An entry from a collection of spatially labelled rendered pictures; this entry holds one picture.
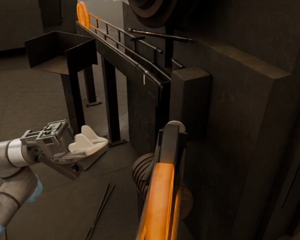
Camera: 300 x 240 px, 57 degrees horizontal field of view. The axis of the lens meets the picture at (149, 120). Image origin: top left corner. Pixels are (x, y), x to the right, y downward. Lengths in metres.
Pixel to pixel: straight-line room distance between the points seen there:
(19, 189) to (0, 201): 0.06
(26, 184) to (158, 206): 0.48
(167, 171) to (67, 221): 1.02
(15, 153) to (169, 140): 0.39
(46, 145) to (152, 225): 0.35
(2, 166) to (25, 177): 0.07
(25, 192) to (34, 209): 0.71
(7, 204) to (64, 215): 0.70
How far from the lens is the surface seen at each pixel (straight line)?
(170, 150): 0.58
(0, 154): 0.81
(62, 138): 0.69
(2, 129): 2.21
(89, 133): 0.70
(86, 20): 1.97
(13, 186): 0.84
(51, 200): 1.57
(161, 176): 0.48
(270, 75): 0.71
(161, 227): 0.47
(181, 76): 0.82
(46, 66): 1.49
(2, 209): 0.81
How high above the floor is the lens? 1.14
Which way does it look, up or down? 34 degrees down
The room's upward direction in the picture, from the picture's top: straight up
